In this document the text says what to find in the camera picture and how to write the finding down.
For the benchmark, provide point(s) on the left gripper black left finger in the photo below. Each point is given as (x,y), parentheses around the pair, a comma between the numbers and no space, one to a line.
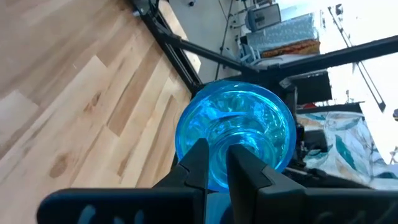
(140,205)

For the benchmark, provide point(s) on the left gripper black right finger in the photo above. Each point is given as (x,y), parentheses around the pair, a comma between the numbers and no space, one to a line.
(280,205)

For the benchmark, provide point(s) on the blue small round vase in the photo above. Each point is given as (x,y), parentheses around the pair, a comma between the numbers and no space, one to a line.
(236,115)

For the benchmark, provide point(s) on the white teal leaf-print cloth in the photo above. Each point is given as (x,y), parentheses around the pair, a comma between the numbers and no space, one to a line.
(342,146)

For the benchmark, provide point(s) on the thin black tripod stand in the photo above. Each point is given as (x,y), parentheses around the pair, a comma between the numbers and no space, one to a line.
(382,106)

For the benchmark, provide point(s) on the grey mesh office chair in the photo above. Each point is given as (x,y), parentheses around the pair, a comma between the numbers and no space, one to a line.
(248,54)

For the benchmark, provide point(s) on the orange patterned hanging cloth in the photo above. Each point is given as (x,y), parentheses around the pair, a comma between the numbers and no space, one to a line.
(292,48)

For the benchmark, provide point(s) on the grey-blue speckled cloth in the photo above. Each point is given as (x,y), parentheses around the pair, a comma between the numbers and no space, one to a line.
(280,34)

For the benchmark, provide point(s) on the grey boxy device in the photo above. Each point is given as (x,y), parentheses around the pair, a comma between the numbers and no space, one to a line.
(264,15)

